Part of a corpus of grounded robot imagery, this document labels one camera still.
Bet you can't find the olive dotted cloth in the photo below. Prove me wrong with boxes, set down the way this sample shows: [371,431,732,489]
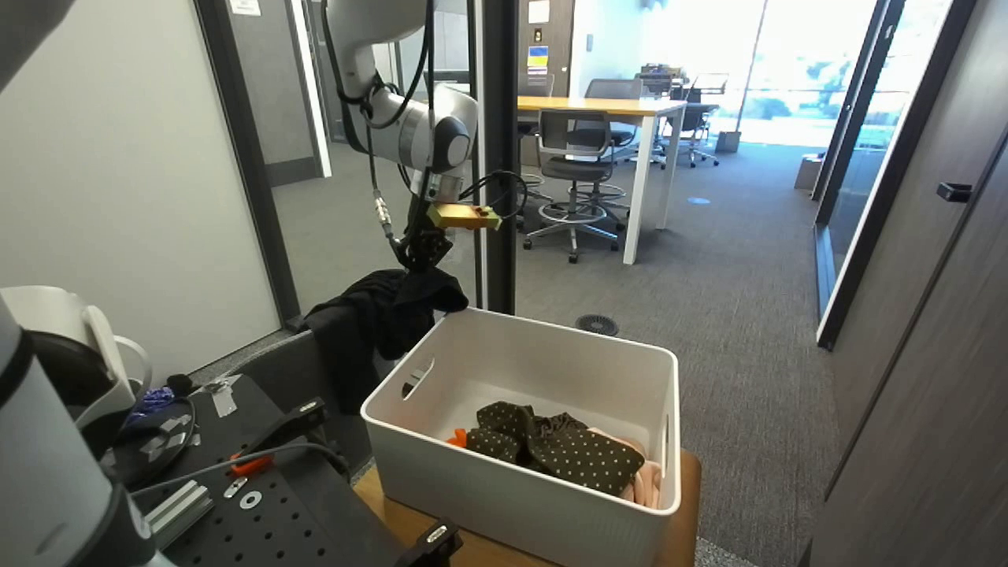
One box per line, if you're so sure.
[464,399,649,497]

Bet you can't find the grey mesh office chair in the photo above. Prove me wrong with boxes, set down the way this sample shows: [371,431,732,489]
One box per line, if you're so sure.
[519,108,637,267]

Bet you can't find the black clamp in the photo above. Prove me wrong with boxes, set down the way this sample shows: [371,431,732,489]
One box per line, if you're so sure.
[389,519,467,567]

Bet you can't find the distant office chair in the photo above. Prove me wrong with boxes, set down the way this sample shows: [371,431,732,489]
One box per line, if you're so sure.
[664,78,732,173]

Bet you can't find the pale pink cloth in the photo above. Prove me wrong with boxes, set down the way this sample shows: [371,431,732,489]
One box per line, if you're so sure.
[626,457,668,513]

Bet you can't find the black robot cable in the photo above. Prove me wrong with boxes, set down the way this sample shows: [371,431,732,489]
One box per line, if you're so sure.
[457,167,532,226]
[318,0,423,264]

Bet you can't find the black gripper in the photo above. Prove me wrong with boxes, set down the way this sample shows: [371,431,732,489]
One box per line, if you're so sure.
[397,187,460,278]

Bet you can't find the black glass partition frame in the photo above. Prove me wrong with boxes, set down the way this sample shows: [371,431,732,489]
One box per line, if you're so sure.
[467,0,524,314]

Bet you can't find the white paper tag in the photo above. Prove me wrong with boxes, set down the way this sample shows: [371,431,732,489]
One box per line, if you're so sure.
[208,379,245,423]

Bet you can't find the white plastic basket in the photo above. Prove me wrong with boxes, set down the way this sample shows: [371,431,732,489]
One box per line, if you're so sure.
[357,306,685,567]

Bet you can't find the round black floor outlet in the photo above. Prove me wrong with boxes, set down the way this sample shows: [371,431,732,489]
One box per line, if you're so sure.
[572,313,623,341]

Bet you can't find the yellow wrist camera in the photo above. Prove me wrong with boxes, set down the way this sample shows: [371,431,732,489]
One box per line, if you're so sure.
[424,199,505,232]

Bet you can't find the wooden office desk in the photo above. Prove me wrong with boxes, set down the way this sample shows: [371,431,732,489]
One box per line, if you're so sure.
[512,92,692,267]

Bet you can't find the black cloth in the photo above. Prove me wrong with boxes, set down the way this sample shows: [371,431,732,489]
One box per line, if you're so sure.
[298,267,474,415]

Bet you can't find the blue gadget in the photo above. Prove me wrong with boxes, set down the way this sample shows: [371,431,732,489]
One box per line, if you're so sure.
[116,383,179,442]

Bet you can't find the cardboard box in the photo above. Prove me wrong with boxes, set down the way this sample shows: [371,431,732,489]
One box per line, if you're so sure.
[792,151,830,196]

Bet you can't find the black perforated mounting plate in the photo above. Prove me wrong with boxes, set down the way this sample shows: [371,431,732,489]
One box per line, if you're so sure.
[126,437,424,567]

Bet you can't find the aluminium profile piece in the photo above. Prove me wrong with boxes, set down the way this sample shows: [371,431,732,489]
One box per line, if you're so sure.
[140,476,216,543]

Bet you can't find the orange handled tool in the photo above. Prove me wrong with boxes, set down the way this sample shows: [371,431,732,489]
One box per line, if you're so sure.
[225,449,281,481]

